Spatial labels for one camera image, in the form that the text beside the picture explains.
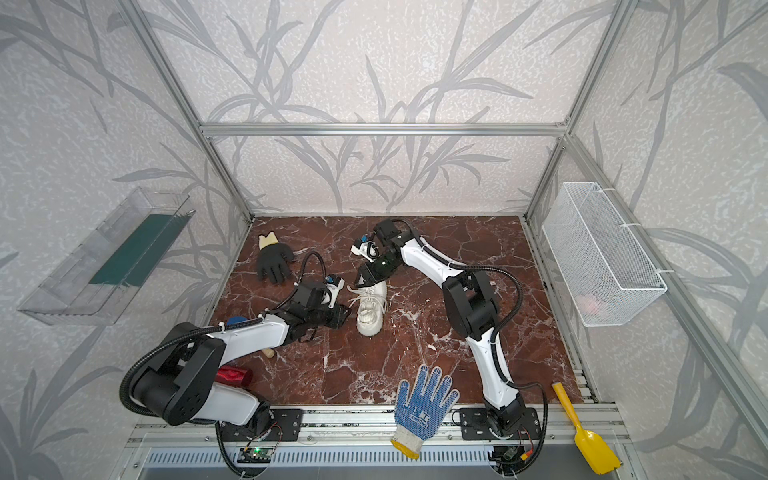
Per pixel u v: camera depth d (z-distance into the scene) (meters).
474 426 0.73
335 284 0.83
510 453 0.74
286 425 0.74
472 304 0.56
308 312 0.71
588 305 0.72
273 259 1.06
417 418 0.74
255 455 0.71
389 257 0.81
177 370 0.44
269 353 0.84
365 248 0.86
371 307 0.90
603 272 0.61
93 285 0.63
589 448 0.70
